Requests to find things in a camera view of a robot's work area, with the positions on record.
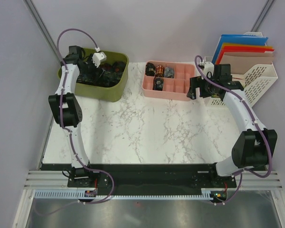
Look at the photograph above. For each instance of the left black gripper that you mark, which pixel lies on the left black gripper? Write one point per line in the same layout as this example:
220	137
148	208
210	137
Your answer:
93	75

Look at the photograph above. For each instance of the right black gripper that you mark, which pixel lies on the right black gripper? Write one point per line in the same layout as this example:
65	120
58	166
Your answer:
197	82

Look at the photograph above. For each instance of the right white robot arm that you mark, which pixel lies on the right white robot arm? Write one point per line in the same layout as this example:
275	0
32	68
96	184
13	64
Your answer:
256	143

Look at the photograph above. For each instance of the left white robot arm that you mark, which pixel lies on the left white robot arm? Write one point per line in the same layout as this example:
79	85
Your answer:
67	112

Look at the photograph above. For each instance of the pile of dark ties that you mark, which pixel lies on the pile of dark ties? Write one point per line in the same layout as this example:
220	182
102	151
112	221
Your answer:
111	75

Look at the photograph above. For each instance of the pink compartment organizer tray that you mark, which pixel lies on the pink compartment organizer tray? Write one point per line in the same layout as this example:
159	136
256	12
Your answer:
173	88

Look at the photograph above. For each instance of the rolled grey tie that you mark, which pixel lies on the rolled grey tie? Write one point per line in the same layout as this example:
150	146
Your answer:
169	72

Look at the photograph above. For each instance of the rolled dark blue tie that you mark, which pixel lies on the rolled dark blue tie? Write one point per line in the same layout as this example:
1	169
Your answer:
158	84

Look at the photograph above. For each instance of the olive green plastic bin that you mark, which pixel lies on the olive green plastic bin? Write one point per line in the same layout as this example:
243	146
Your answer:
110	94

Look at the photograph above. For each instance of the rolled red orange tie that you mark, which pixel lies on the rolled red orange tie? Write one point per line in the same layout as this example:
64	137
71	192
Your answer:
159	71

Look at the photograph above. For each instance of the rolled dark patterned tie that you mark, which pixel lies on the rolled dark patterned tie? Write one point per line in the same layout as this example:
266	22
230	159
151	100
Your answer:
150	69

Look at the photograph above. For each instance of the red folder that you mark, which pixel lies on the red folder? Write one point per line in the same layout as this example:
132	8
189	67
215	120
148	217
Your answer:
249	50

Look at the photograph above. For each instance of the beige folder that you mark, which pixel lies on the beige folder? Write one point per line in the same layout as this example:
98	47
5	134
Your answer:
251	57

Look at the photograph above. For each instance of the orange folder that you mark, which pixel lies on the orange folder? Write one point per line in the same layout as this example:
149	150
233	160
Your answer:
249	47

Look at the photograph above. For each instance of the blue folder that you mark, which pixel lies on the blue folder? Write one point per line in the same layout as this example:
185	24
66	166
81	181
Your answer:
238	40

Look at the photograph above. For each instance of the white perforated file holder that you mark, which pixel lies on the white perforated file holder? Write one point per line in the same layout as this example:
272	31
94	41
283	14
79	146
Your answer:
256	79

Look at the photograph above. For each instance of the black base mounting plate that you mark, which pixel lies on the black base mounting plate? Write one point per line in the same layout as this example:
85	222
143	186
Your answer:
161	189

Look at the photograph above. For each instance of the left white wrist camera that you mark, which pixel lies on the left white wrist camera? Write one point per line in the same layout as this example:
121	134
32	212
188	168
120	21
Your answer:
98	58

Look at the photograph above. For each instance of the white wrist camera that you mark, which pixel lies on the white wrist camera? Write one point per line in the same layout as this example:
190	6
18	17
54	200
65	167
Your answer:
206	67
98	58

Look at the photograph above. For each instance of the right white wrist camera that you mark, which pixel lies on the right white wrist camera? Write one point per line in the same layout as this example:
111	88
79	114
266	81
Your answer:
206	67

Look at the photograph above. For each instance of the white slotted cable duct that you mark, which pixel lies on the white slotted cable duct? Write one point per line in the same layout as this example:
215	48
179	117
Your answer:
95	195

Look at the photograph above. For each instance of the aluminium frame rail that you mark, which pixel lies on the aluminium frame rail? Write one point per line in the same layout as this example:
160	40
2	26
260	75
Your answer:
197	180

